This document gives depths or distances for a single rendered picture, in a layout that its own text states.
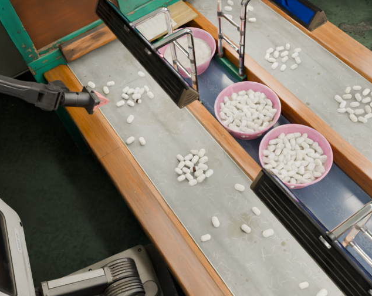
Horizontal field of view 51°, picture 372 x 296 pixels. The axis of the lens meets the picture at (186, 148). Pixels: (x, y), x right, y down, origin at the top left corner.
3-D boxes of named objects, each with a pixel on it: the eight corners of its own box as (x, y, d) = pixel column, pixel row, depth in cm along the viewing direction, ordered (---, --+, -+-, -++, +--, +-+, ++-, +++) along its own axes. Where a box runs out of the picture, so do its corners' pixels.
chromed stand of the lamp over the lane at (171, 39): (168, 130, 168) (149, 52, 130) (144, 101, 177) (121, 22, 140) (203, 108, 172) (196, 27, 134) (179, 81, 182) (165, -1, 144)
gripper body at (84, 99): (88, 85, 152) (70, 84, 146) (99, 101, 146) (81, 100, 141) (82, 98, 155) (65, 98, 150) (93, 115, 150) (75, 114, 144)
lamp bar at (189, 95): (180, 110, 126) (178, 96, 120) (94, 13, 157) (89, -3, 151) (200, 98, 128) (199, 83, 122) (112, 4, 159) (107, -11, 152)
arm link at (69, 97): (60, 108, 141) (63, 95, 138) (51, 99, 145) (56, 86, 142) (77, 110, 146) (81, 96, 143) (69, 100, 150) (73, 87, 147)
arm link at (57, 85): (41, 110, 138) (48, 88, 134) (29, 94, 144) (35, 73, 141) (72, 113, 146) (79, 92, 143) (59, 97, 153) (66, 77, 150)
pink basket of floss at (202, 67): (210, 86, 178) (209, 71, 171) (154, 79, 184) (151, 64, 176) (220, 44, 192) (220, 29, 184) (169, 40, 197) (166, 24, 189)
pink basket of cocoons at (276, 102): (259, 157, 156) (260, 144, 148) (203, 128, 166) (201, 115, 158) (289, 111, 167) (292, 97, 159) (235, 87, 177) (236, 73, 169)
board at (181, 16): (141, 47, 183) (140, 45, 182) (125, 30, 191) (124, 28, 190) (198, 16, 191) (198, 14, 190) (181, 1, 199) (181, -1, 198)
